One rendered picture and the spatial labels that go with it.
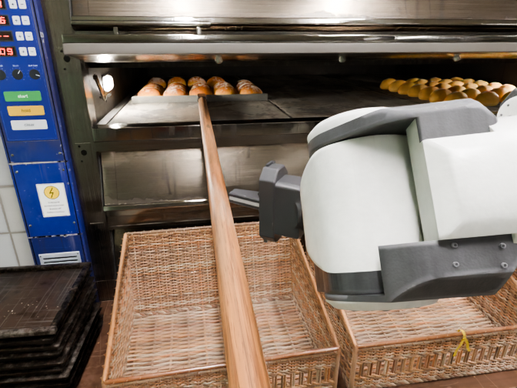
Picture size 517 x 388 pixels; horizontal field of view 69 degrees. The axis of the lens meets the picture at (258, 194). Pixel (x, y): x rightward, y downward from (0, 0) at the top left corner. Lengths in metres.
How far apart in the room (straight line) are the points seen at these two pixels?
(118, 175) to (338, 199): 1.04
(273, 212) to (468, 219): 0.37
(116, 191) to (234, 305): 0.93
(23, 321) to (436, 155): 1.00
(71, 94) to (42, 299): 0.55
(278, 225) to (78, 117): 0.79
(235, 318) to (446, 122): 0.22
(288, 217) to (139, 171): 0.76
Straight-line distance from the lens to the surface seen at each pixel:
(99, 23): 1.06
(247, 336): 0.32
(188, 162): 1.22
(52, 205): 1.28
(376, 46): 1.11
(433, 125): 0.24
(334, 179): 0.26
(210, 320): 1.28
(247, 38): 1.01
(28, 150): 1.24
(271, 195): 0.54
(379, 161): 0.25
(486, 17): 1.44
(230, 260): 0.40
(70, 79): 1.20
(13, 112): 1.23
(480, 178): 0.23
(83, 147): 1.23
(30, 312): 1.11
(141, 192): 1.23
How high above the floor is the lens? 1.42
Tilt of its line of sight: 22 degrees down
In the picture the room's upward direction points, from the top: straight up
